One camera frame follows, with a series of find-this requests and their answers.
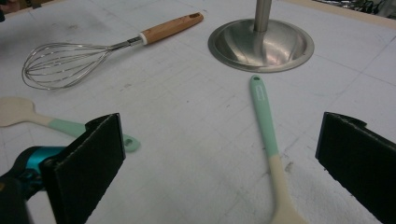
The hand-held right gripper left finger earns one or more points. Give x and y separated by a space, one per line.
87 168

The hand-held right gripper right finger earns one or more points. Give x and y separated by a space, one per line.
358 161

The metal utensil stand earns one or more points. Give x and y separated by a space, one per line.
261 45

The white grid mat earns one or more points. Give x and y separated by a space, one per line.
186 124

